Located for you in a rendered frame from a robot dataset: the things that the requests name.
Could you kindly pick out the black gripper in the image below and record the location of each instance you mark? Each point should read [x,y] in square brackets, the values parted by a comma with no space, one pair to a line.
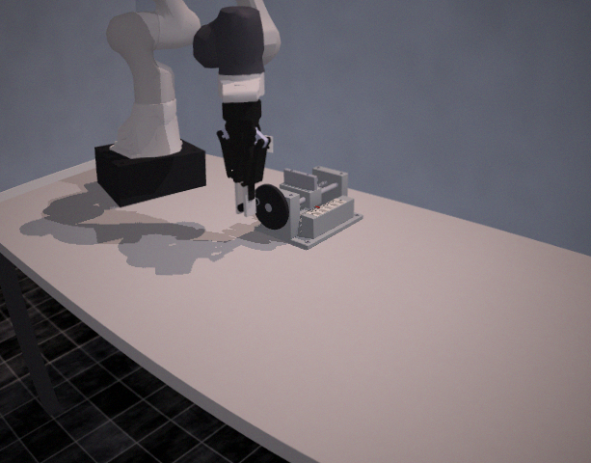
[248,153]

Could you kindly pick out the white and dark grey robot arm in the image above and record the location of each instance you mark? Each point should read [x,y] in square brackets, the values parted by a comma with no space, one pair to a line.
[233,42]

